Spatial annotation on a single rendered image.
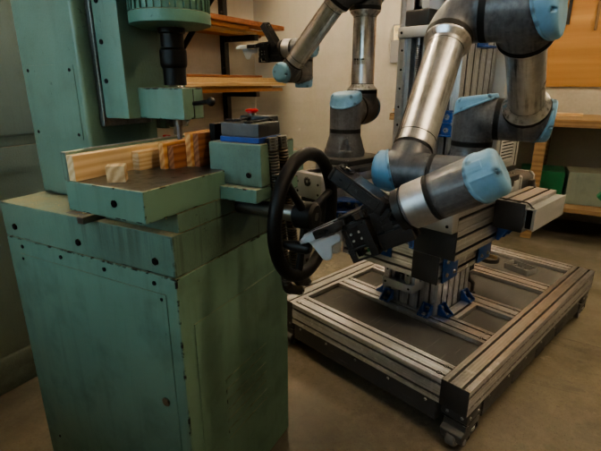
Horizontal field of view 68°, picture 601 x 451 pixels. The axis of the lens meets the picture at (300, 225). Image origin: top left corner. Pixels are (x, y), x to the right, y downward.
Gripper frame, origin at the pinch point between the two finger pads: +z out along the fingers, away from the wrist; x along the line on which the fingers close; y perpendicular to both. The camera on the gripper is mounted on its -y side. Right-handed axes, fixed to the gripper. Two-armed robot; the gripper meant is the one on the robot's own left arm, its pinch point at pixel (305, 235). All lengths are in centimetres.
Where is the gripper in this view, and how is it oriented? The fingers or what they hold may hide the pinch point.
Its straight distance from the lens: 82.4
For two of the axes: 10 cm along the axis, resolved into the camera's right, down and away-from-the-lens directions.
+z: -7.7, 3.4, 5.4
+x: 4.7, -2.6, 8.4
